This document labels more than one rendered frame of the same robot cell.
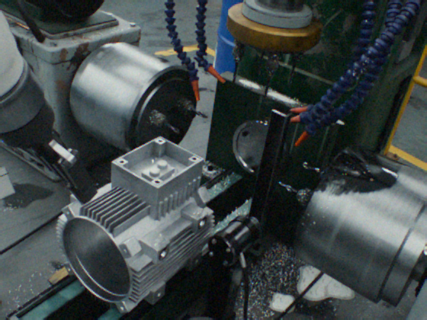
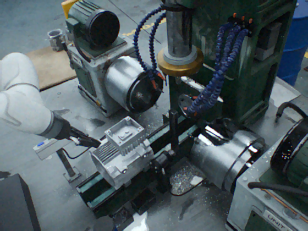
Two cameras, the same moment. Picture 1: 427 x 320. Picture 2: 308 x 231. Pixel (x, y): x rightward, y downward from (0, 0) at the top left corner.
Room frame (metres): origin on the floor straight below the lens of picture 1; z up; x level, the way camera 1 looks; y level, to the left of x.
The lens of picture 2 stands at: (0.07, -0.30, 1.96)
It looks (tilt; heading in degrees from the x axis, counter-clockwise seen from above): 46 degrees down; 24
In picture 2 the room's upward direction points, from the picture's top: 8 degrees counter-clockwise
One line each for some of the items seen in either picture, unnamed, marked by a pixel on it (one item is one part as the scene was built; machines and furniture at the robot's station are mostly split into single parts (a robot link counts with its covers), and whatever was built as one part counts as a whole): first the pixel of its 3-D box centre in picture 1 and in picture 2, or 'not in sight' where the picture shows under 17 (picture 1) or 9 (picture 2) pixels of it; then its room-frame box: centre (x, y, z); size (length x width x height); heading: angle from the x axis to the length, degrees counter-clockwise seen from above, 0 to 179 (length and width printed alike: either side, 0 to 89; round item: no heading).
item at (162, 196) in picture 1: (157, 177); (125, 136); (0.70, 0.09, 1.11); 0.12 x 0.11 x 0.07; 150
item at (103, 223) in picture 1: (138, 230); (121, 155); (0.66, 0.11, 1.01); 0.20 x 0.19 x 0.19; 150
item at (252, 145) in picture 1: (258, 149); (189, 108); (1.00, -0.09, 1.02); 0.15 x 0.02 x 0.15; 58
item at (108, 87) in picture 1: (121, 95); (128, 80); (1.11, 0.26, 1.04); 0.37 x 0.25 x 0.25; 58
